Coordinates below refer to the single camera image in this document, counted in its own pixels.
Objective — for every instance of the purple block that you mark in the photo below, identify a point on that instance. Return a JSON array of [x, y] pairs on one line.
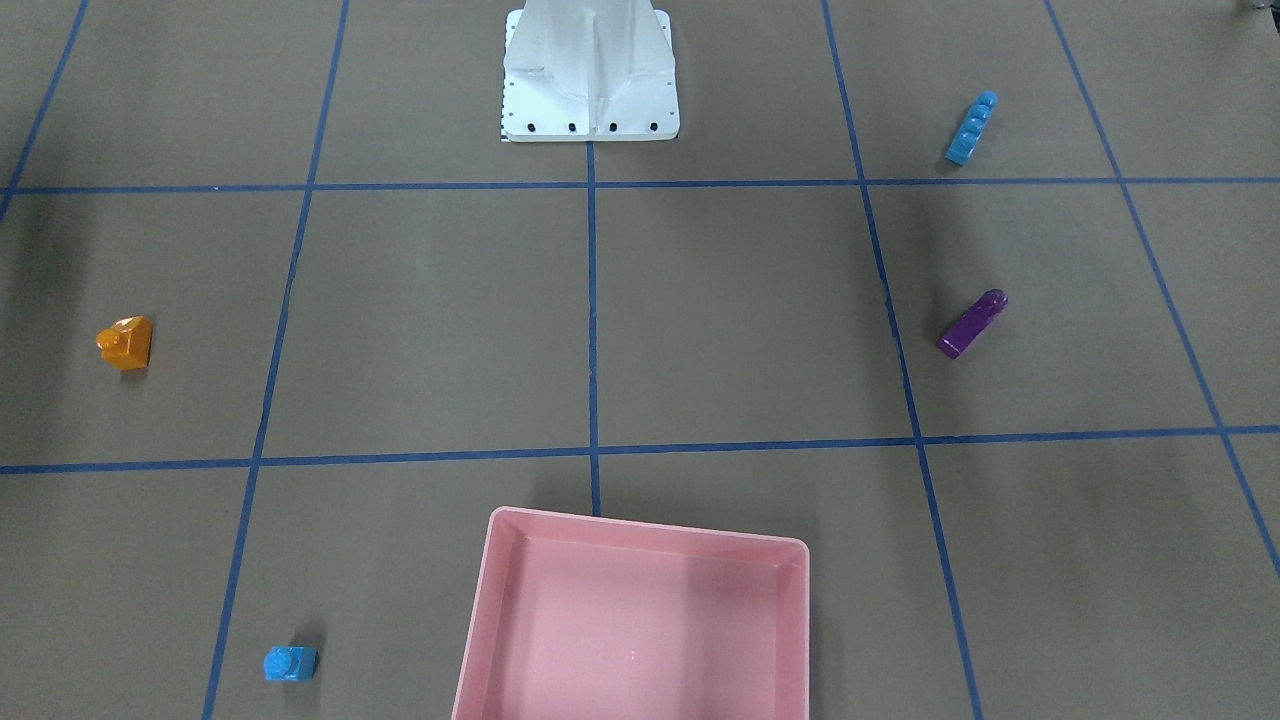
[[961, 334]]

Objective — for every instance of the long blue four-stud block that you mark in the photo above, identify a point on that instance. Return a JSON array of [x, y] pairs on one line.
[[971, 129]]

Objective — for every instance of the small blue block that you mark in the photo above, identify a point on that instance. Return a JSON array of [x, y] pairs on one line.
[[289, 664]]

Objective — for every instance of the orange block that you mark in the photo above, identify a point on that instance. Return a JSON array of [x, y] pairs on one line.
[[126, 344]]

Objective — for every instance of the pink plastic box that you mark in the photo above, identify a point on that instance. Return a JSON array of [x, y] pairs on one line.
[[576, 617]]

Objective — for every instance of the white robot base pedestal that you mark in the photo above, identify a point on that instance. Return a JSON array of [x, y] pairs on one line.
[[589, 71]]

